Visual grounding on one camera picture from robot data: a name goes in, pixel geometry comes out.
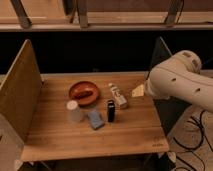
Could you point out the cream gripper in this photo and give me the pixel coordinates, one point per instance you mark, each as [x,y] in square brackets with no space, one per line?
[138,91]

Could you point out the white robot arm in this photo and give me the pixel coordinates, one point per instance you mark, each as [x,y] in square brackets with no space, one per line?
[179,76]

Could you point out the black eraser block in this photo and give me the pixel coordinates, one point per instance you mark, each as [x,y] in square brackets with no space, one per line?
[111,110]

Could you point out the blue sponge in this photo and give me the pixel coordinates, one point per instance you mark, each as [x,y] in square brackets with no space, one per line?
[95,119]

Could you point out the orange bowl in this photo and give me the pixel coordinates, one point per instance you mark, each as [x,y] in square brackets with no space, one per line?
[84,86]

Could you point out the red sausage in bowl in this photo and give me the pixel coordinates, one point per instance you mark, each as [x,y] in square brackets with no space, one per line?
[83,94]

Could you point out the left wooden side panel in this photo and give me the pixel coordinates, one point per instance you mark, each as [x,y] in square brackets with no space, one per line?
[19,92]

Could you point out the wooden shelf frame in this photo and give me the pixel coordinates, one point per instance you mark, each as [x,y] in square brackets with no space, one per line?
[105,15]

